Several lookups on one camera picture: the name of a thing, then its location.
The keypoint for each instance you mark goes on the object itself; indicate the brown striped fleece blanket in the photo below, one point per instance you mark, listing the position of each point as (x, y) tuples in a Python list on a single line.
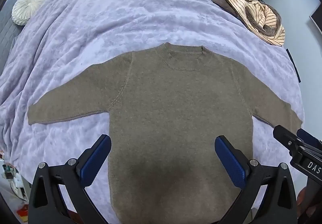
[(241, 5)]

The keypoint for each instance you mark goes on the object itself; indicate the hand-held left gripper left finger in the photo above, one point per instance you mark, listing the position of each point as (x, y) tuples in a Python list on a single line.
[(96, 161)]

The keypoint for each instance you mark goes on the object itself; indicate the grey quilted headboard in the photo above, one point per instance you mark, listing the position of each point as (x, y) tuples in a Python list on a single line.
[(11, 25)]

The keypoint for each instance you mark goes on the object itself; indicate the olive knit sweater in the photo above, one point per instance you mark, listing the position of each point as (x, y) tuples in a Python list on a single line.
[(176, 118)]

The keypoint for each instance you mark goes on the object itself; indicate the lavender plush blanket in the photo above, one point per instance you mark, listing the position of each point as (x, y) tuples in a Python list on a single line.
[(105, 20)]

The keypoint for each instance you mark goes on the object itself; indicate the round white pleated cushion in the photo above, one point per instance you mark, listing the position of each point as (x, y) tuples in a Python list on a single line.
[(26, 7)]

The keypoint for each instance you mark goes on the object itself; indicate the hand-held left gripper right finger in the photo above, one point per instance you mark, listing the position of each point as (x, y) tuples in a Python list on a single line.
[(230, 163)]

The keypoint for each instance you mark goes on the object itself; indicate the dark flat panel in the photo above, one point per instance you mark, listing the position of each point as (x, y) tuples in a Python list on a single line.
[(316, 19)]

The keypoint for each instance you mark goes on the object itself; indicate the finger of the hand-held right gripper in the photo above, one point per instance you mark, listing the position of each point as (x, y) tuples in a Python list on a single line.
[(285, 137), (308, 137)]

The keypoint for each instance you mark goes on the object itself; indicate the cluttered small items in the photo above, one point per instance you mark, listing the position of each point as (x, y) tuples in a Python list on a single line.
[(11, 181)]

